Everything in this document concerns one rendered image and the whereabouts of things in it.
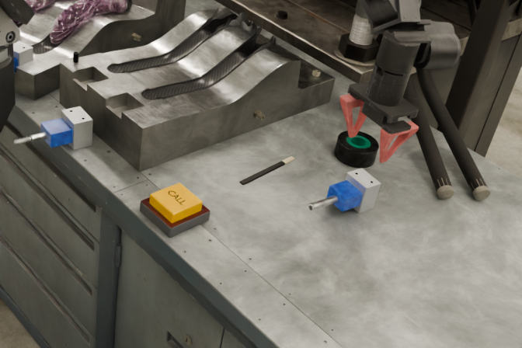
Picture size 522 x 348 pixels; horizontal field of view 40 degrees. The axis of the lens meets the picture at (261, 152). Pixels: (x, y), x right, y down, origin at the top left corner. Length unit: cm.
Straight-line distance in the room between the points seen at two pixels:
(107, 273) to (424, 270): 61
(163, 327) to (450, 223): 55
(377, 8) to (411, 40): 7
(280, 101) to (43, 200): 56
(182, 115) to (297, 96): 30
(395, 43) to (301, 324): 43
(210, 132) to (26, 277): 74
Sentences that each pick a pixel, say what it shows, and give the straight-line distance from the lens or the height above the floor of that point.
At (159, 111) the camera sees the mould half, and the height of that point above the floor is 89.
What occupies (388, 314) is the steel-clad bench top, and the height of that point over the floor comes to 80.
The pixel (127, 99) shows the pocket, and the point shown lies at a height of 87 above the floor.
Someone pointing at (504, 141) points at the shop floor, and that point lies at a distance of 337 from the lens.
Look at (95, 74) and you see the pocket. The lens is 136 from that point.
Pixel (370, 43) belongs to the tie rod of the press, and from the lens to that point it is 179.
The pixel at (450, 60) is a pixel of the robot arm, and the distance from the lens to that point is 114.
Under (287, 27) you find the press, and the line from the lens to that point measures 190.
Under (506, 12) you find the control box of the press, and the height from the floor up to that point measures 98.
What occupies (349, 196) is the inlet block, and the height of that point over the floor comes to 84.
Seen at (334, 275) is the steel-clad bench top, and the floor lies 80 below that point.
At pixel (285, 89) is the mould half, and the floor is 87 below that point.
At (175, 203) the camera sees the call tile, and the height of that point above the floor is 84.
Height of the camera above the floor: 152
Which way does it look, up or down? 33 degrees down
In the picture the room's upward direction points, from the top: 11 degrees clockwise
